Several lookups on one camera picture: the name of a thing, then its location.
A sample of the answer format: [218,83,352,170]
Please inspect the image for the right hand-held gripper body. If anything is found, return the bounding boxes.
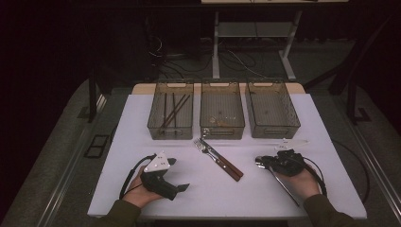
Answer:
[271,138,311,178]

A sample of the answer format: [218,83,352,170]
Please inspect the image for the metal spoon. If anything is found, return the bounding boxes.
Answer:
[254,155,301,208]

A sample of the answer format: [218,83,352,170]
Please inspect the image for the person's right hand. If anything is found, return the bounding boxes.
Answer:
[277,168,323,201]

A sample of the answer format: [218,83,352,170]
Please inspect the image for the aluminium floor rail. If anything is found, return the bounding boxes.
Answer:
[342,121,401,220]
[37,94,109,227]

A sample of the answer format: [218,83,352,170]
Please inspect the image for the white table cover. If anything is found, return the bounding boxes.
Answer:
[87,93,369,221]

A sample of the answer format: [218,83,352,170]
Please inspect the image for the left hand-held gripper cable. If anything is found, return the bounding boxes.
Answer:
[118,153,158,201]

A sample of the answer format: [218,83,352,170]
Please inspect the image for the black metal stand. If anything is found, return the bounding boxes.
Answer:
[304,12,401,126]
[86,70,99,125]

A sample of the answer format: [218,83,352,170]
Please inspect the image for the white metal desk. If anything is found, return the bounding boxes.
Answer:
[200,0,350,81]

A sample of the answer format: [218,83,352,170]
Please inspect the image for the thin black floor cable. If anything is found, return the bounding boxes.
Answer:
[330,138,374,208]

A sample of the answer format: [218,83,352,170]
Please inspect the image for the person's left hand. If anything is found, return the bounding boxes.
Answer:
[121,168,166,210]

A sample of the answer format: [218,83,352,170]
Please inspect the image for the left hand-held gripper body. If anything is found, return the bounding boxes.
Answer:
[138,149,180,202]

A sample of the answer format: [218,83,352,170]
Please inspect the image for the black floor cables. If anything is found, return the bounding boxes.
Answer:
[146,34,275,80]

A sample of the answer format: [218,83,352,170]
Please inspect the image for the smoky transparent plastic bin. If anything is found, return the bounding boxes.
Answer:
[245,79,302,140]
[200,79,246,141]
[147,79,195,141]

